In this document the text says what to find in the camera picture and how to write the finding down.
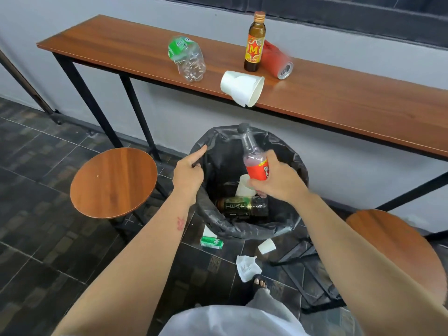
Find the person's right hand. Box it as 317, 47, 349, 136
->
249, 150, 311, 207

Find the person's left hand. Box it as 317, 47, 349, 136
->
172, 145, 208, 207

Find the black trash bag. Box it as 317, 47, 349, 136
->
189, 125, 309, 240

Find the red label plastic bottle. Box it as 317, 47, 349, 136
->
237, 123, 270, 198

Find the person's right forearm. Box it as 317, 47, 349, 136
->
292, 192, 448, 336

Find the person's left forearm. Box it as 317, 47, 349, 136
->
52, 190, 195, 336

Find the dark tea bottle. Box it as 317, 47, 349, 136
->
215, 196, 269, 218

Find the small white paper cup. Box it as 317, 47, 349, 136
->
258, 238, 277, 255

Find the green drink can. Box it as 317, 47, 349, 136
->
200, 236, 224, 250

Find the crumpled white tissue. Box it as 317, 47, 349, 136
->
236, 255, 263, 283

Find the round wooden stool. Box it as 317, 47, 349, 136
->
269, 209, 448, 315
70, 147, 168, 238

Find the large white paper cup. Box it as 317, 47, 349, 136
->
220, 70, 265, 108

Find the person's foot in black sandal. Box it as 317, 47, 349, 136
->
252, 274, 270, 295

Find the crushed clear bottle green label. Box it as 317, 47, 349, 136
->
168, 36, 207, 83

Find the person's grey trouser leg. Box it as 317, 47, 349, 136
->
245, 288, 302, 320

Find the red drink can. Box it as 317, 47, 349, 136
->
261, 40, 294, 80

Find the brown glass bottle yellow label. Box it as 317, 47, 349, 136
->
244, 11, 266, 73

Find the person's white shirt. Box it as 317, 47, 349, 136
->
158, 304, 309, 336

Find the black metal pole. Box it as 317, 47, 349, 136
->
0, 49, 62, 125

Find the black metal table frame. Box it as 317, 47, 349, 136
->
52, 52, 448, 242

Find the dark window frame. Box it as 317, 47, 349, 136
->
154, 0, 448, 50

